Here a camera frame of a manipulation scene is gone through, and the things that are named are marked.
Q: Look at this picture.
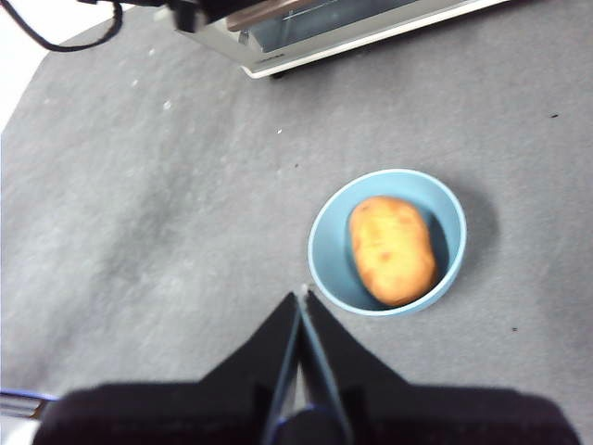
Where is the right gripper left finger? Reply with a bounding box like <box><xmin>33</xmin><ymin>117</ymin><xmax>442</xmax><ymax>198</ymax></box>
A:
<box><xmin>32</xmin><ymin>291</ymin><xmax>301</xmax><ymax>445</ymax></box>

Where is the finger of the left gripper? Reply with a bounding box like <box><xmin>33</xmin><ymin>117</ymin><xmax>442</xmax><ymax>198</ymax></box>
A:
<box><xmin>171</xmin><ymin>0</ymin><xmax>201</xmax><ymax>33</ymax></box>
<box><xmin>199</xmin><ymin>0</ymin><xmax>297</xmax><ymax>22</ymax></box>

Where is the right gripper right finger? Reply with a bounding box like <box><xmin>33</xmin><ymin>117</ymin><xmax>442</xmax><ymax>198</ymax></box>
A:
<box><xmin>303</xmin><ymin>290</ymin><xmax>580</xmax><ymax>445</ymax></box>

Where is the oven door with beige handle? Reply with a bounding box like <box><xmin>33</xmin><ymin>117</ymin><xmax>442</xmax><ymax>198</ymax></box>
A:
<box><xmin>174</xmin><ymin>0</ymin><xmax>464</xmax><ymax>75</ymax></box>

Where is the brown potato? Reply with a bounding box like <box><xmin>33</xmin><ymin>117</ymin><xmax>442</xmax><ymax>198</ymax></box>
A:
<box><xmin>348</xmin><ymin>195</ymin><xmax>437</xmax><ymax>307</ymax></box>

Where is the blue ribbed bowl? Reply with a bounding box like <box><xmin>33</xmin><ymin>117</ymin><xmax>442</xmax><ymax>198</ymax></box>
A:
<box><xmin>308</xmin><ymin>169</ymin><xmax>468</xmax><ymax>318</ymax></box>

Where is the cream Toshiba toaster oven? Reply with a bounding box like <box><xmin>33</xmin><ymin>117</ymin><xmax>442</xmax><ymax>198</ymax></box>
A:
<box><xmin>174</xmin><ymin>0</ymin><xmax>511</xmax><ymax>81</ymax></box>

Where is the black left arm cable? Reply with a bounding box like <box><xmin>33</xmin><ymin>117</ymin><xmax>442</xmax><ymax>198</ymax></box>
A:
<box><xmin>7</xmin><ymin>0</ymin><xmax>125</xmax><ymax>53</ymax></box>

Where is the silver device with blue cable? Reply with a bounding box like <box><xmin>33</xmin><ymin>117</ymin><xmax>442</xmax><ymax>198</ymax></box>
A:
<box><xmin>0</xmin><ymin>388</ymin><xmax>59</xmax><ymax>419</ymax></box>

